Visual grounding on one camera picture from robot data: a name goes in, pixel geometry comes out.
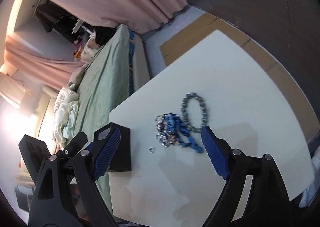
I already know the white bed frame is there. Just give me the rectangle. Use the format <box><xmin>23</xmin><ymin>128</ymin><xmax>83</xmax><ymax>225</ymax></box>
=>
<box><xmin>132</xmin><ymin>34</ymin><xmax>150</xmax><ymax>92</ymax></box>

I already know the silver bead chain bracelet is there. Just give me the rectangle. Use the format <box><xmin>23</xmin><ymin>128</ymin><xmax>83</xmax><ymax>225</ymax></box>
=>
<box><xmin>180</xmin><ymin>92</ymin><xmax>210</xmax><ymax>133</ymax></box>

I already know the blue beaded bracelet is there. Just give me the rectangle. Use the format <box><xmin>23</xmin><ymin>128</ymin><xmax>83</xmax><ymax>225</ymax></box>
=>
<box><xmin>162</xmin><ymin>114</ymin><xmax>205</xmax><ymax>154</ymax></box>

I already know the black jewelry box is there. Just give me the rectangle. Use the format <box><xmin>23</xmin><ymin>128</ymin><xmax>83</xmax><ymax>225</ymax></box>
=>
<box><xmin>18</xmin><ymin>122</ymin><xmax>133</xmax><ymax>185</ymax></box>

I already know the plush toy on bed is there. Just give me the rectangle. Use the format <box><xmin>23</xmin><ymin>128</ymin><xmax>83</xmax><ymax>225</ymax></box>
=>
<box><xmin>67</xmin><ymin>64</ymin><xmax>88</xmax><ymax>91</ymax></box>

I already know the white crumpled blanket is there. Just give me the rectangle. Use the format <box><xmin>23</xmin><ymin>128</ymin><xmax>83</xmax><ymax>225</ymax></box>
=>
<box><xmin>53</xmin><ymin>87</ymin><xmax>80</xmax><ymax>148</ymax></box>

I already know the pink curtain by window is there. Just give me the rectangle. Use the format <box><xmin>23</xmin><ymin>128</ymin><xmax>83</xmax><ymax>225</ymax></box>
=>
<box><xmin>4</xmin><ymin>37</ymin><xmax>86</xmax><ymax>90</ymax></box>

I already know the black clothing pile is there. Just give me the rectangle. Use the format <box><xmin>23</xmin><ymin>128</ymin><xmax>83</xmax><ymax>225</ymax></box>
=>
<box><xmin>95</xmin><ymin>26</ymin><xmax>117</xmax><ymax>46</ymax></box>

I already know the green bed sheet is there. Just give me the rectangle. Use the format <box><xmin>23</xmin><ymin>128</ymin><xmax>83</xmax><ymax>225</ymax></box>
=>
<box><xmin>65</xmin><ymin>24</ymin><xmax>131</xmax><ymax>217</ymax></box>

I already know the brown cardboard sheet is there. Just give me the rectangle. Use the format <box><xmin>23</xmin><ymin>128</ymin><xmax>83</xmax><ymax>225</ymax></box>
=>
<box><xmin>160</xmin><ymin>13</ymin><xmax>319</xmax><ymax>142</ymax></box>

